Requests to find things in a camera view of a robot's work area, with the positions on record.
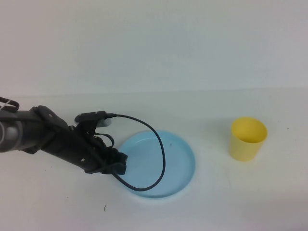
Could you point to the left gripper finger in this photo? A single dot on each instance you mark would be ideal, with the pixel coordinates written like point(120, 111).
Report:
point(119, 168)
point(119, 157)

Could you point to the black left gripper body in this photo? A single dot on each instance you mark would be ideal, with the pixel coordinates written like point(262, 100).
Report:
point(72, 146)

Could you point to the light blue round plate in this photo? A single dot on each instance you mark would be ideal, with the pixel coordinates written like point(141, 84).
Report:
point(178, 163)

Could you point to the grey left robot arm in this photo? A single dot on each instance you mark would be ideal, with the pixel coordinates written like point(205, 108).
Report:
point(14, 134)

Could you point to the yellow plastic cup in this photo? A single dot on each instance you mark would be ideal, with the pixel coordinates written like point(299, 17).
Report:
point(243, 151)

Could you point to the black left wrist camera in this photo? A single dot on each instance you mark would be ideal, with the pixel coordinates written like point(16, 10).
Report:
point(90, 116)

